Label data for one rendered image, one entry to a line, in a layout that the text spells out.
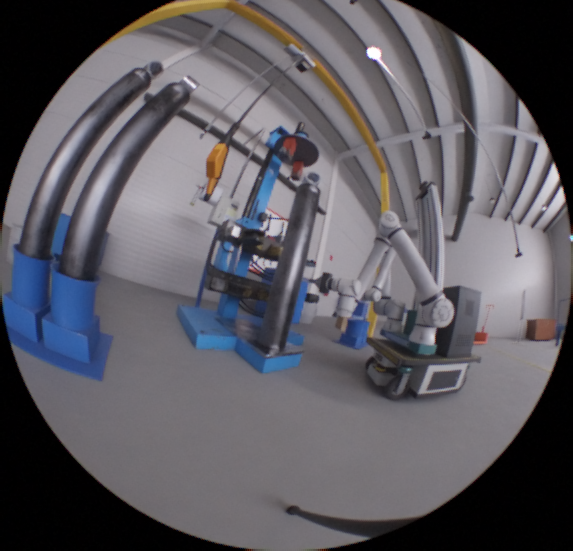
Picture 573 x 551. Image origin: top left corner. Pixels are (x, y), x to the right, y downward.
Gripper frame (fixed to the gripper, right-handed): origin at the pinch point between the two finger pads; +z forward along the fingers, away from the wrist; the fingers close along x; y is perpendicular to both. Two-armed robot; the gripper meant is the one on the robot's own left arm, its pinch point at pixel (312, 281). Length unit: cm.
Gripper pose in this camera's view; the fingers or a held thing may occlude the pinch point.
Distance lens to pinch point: 115.6
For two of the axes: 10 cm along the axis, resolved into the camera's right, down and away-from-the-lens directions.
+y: -6.7, -2.8, -6.9
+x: -2.4, 9.6, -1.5
